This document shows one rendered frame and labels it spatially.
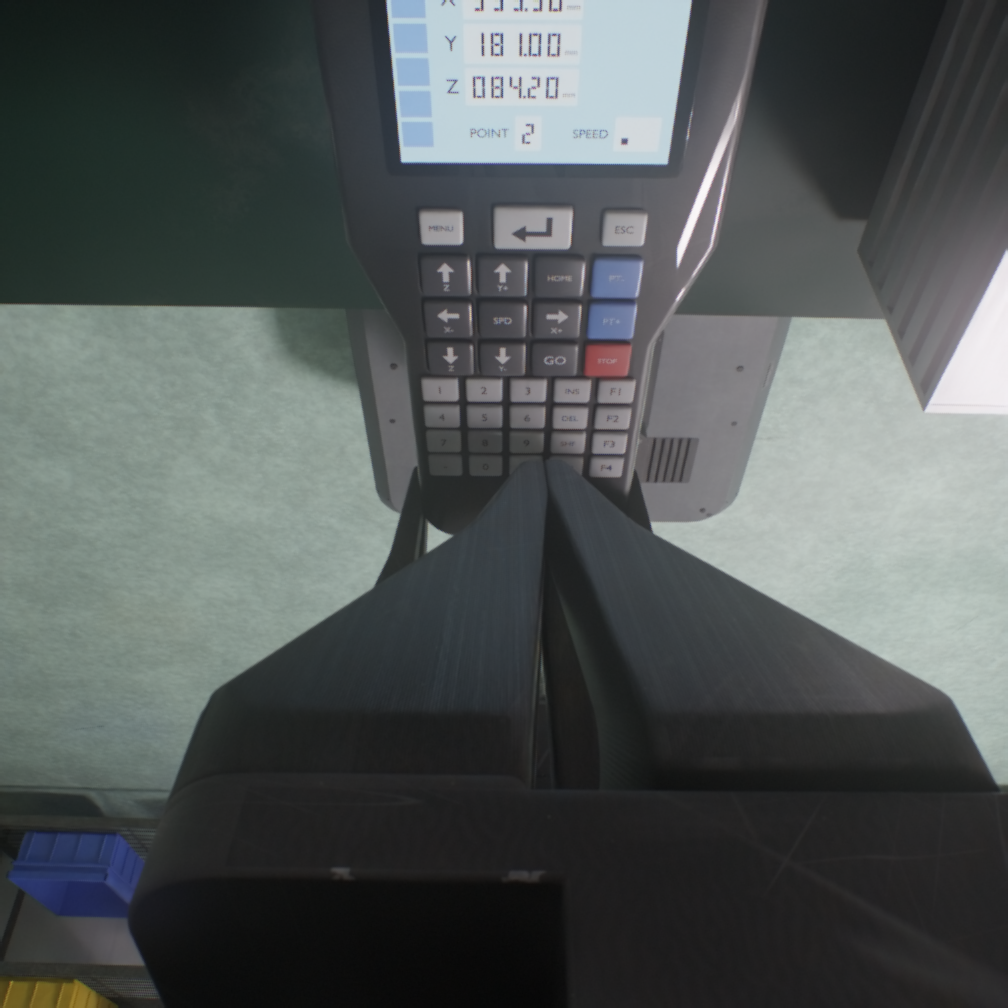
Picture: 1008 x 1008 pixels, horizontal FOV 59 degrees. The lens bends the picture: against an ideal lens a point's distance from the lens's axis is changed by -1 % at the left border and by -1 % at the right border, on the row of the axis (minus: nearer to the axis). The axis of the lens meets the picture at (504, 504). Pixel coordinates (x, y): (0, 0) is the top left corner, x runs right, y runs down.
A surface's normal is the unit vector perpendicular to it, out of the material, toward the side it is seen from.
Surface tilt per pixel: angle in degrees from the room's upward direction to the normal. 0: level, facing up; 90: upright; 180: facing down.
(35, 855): 90
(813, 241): 0
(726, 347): 0
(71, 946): 90
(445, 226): 0
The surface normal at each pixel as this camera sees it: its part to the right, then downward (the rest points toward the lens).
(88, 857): 0.01, -0.64
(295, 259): -0.01, 0.77
